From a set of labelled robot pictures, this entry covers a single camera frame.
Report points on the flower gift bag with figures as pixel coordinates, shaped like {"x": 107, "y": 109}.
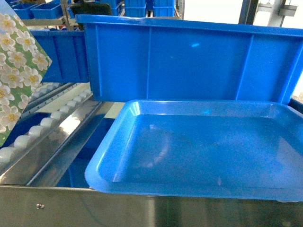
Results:
{"x": 23, "y": 64}

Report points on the large blue plastic bin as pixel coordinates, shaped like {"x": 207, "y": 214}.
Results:
{"x": 150, "y": 58}

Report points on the blue plastic tray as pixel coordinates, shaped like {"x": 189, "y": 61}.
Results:
{"x": 214, "y": 149}

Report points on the blue bin on left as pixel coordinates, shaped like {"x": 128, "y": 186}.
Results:
{"x": 67, "y": 50}

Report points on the steel conveyor frame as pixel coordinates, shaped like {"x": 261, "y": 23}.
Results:
{"x": 45, "y": 186}

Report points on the white roller conveyor rail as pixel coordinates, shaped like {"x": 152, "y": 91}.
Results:
{"x": 36, "y": 126}

